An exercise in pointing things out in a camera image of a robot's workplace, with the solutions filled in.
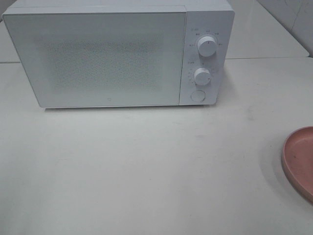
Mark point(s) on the pink round plate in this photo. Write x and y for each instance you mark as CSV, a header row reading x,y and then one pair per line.
x,y
297,161

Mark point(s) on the white microwave door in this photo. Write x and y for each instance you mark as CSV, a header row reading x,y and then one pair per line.
x,y
99,60

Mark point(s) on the white microwave knob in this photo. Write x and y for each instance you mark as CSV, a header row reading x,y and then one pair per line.
x,y
207,46
202,76

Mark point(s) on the white microwave oven body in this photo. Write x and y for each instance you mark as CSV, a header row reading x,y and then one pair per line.
x,y
202,18

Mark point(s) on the round white door button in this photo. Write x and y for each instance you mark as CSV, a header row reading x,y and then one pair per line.
x,y
198,96

